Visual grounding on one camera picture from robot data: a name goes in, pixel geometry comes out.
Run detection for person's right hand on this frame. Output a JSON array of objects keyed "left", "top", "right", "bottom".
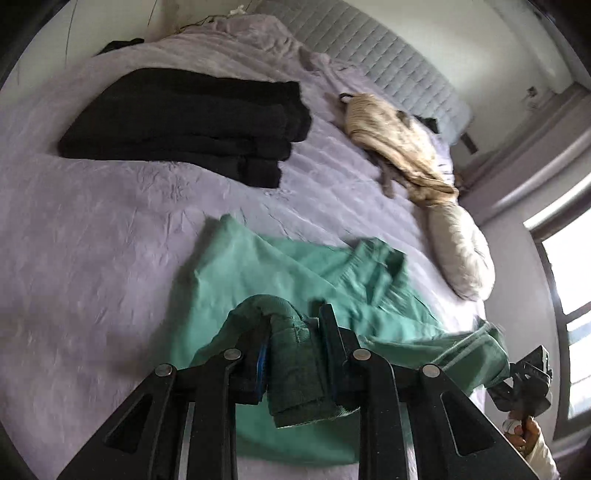
[{"left": 503, "top": 413, "right": 544, "bottom": 460}]

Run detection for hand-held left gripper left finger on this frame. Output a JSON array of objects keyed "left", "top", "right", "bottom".
[{"left": 55, "top": 322, "right": 273, "bottom": 480}]

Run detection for black folded clothes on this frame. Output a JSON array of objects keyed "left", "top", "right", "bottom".
[{"left": 58, "top": 68, "right": 313, "bottom": 189}]

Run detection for green work jacket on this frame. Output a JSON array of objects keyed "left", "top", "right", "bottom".
[{"left": 168, "top": 213, "right": 511, "bottom": 464}]

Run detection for beige crumpled garment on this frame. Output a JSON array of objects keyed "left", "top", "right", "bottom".
[{"left": 339, "top": 92, "right": 461, "bottom": 207}]

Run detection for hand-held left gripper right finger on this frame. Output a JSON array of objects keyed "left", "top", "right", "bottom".
[{"left": 318, "top": 304, "right": 539, "bottom": 480}]

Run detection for lavender embossed blanket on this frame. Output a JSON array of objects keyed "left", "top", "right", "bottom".
[{"left": 0, "top": 14, "right": 490, "bottom": 480}]

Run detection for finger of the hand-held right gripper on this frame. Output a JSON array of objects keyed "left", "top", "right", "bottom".
[{"left": 488, "top": 379, "right": 514, "bottom": 409}]

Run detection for white round pleated cushion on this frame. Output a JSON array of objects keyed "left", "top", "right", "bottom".
[{"left": 427, "top": 203, "right": 496, "bottom": 302}]

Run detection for person's right forearm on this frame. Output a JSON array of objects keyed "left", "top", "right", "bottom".
[{"left": 525, "top": 433, "right": 562, "bottom": 480}]

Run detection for grey quilted headboard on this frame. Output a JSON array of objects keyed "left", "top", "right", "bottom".
[{"left": 254, "top": 0, "right": 476, "bottom": 144}]

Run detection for window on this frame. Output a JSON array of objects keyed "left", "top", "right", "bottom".
[{"left": 524, "top": 203, "right": 591, "bottom": 444}]

